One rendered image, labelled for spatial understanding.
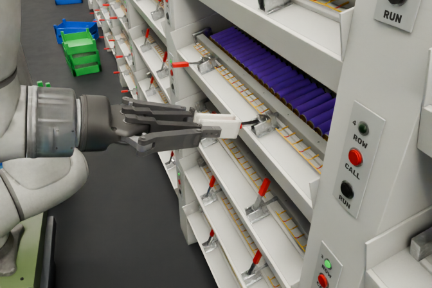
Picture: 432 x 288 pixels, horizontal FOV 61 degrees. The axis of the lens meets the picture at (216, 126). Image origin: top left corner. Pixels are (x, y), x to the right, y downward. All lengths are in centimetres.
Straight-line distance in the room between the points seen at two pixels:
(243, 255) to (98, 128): 56
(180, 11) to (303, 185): 57
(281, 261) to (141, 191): 106
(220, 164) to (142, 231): 69
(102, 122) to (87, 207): 117
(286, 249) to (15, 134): 47
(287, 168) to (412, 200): 20
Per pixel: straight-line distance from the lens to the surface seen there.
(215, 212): 102
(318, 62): 42
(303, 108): 61
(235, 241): 95
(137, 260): 140
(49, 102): 47
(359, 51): 36
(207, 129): 53
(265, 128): 60
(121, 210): 158
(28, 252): 119
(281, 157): 56
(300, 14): 50
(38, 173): 107
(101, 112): 48
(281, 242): 70
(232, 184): 81
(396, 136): 35
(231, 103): 69
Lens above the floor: 109
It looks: 33 degrees down
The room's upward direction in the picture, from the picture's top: straight up
